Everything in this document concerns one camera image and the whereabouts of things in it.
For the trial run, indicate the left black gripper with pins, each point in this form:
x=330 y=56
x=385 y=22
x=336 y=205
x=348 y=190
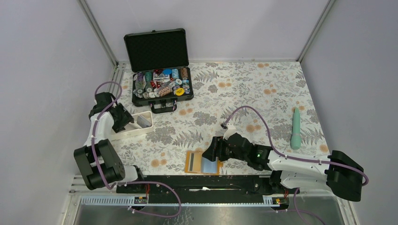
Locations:
x=126 y=118

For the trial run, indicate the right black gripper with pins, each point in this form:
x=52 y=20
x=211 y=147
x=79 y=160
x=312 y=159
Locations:
x=216 y=149

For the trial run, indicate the white rectangular plastic tray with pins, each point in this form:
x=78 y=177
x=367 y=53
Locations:
x=133 y=129

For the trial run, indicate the light blue card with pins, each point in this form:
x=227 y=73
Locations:
x=208 y=166

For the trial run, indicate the orange leather card holder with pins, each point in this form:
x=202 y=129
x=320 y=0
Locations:
x=220 y=164

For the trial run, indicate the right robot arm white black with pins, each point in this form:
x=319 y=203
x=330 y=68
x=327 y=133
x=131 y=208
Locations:
x=336 y=173

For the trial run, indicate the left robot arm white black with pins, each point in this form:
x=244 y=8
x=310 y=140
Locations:
x=97 y=160

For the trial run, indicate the floral patterned table mat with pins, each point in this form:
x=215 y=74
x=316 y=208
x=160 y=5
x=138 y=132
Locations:
x=257 y=98

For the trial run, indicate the black poker chip case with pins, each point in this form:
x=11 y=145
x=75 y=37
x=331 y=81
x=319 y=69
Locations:
x=149 y=54

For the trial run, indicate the mint green wand massager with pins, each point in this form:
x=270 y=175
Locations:
x=296 y=131

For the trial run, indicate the yellow round chip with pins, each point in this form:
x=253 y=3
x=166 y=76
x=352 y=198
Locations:
x=179 y=91

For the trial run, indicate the blue round chip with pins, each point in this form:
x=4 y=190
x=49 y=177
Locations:
x=167 y=71

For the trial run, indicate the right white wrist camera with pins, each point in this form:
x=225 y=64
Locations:
x=230 y=130

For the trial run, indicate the grey slotted cable duct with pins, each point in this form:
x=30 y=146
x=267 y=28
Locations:
x=141 y=201

